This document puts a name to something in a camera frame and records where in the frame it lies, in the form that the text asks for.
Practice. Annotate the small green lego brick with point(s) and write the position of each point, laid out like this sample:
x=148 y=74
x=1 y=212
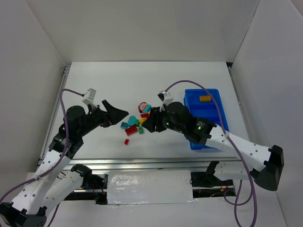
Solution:
x=137 y=123

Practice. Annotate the yellow lego brick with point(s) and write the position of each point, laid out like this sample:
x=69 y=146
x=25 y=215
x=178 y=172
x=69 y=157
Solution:
x=142 y=120

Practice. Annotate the aluminium frame rail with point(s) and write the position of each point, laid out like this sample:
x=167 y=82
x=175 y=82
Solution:
x=105 y=165

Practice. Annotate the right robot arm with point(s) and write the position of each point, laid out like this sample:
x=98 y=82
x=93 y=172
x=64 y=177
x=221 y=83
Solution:
x=263 y=164

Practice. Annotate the white foil cover plate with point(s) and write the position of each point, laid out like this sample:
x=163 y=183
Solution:
x=149 y=187

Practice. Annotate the red flower lego piece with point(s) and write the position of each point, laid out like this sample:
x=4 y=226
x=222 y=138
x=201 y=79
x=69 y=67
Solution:
x=142 y=106

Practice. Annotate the large red lego brick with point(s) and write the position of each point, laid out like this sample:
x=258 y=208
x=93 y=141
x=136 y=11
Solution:
x=131 y=130

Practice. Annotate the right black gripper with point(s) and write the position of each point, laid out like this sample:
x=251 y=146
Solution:
x=155 y=119

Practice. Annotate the light blue long lego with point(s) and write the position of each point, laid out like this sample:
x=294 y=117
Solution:
x=147 y=108

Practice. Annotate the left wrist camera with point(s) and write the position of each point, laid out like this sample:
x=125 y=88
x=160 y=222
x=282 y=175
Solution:
x=88 y=98

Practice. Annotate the green lego with red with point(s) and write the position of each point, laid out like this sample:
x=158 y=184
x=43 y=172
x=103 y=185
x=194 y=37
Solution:
x=140 y=130

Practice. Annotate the orange lego brick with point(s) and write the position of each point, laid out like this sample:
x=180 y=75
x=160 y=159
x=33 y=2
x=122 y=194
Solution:
x=204 y=99

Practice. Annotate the light blue oval lego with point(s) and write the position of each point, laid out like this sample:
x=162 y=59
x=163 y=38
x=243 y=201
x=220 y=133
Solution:
x=131 y=121

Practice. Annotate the small red lego brick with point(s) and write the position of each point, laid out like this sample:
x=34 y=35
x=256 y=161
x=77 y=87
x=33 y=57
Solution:
x=145 y=115

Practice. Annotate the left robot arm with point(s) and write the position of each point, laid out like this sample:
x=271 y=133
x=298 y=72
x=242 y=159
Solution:
x=40 y=195

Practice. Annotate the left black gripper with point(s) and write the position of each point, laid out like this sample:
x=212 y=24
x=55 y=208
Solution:
x=104 y=116

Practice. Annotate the blue compartment tray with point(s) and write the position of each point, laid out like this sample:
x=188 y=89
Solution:
x=205 y=109

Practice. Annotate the teal square lego brick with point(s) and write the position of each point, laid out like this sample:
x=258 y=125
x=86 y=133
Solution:
x=124 y=125

